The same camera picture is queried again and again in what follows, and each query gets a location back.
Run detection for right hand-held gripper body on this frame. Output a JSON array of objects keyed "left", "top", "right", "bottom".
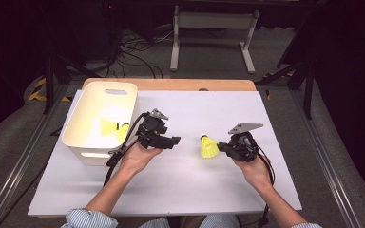
[{"left": 226, "top": 123, "right": 264, "bottom": 163}]

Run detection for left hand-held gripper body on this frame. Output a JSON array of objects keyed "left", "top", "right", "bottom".
[{"left": 135, "top": 108, "right": 169, "bottom": 150}]

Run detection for yellow plastic shuttlecock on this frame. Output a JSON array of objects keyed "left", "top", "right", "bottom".
[
  {"left": 200, "top": 134, "right": 220, "bottom": 160},
  {"left": 99, "top": 118, "right": 119, "bottom": 138},
  {"left": 115, "top": 123, "right": 131, "bottom": 143}
]

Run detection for white plastic basket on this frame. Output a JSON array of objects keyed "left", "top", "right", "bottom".
[{"left": 61, "top": 81, "right": 142, "bottom": 167}]

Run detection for person's right hand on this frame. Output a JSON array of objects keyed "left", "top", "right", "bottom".
[{"left": 233, "top": 155, "right": 273, "bottom": 190}]

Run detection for person's left hand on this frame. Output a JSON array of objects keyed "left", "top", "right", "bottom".
[{"left": 119, "top": 142, "right": 163, "bottom": 175}]

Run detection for black tripod stand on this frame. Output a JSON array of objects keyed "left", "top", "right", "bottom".
[
  {"left": 42, "top": 53, "right": 103, "bottom": 115},
  {"left": 255, "top": 60, "right": 317, "bottom": 120}
]

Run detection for striped blue shirt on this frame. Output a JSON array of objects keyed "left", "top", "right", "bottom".
[{"left": 60, "top": 208, "right": 322, "bottom": 228}]

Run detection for yellow black floor tape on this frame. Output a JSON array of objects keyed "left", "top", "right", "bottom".
[{"left": 28, "top": 77, "right": 72, "bottom": 103}]

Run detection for white metal stand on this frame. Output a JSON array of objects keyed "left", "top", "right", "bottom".
[{"left": 169, "top": 4, "right": 260, "bottom": 75}]

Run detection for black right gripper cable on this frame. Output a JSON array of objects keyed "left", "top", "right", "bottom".
[{"left": 256, "top": 143, "right": 276, "bottom": 228}]

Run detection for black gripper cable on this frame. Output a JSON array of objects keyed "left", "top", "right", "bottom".
[
  {"left": 103, "top": 111, "right": 150, "bottom": 188},
  {"left": 256, "top": 143, "right": 276, "bottom": 228}
]

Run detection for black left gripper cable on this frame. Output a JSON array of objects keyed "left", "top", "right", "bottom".
[{"left": 103, "top": 111, "right": 150, "bottom": 188}]

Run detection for black floor cables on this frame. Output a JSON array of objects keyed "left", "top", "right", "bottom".
[{"left": 107, "top": 28, "right": 175, "bottom": 80}]

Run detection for aluminium floor rail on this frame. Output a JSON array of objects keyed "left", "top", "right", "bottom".
[
  {"left": 291, "top": 89, "right": 365, "bottom": 228},
  {"left": 0, "top": 85, "right": 74, "bottom": 228}
]

